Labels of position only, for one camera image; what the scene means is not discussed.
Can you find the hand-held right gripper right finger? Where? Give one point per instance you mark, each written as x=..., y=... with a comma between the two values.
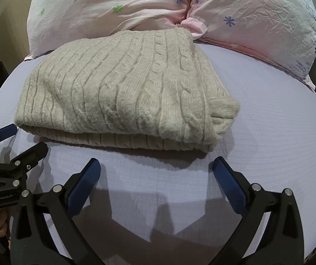
x=229, y=182

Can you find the lavender bed sheet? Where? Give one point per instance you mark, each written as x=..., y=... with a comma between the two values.
x=273, y=149

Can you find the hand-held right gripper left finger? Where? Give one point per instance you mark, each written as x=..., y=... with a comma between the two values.
x=84, y=182

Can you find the pink floral pillow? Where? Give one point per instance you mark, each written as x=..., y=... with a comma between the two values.
x=100, y=8
x=260, y=19

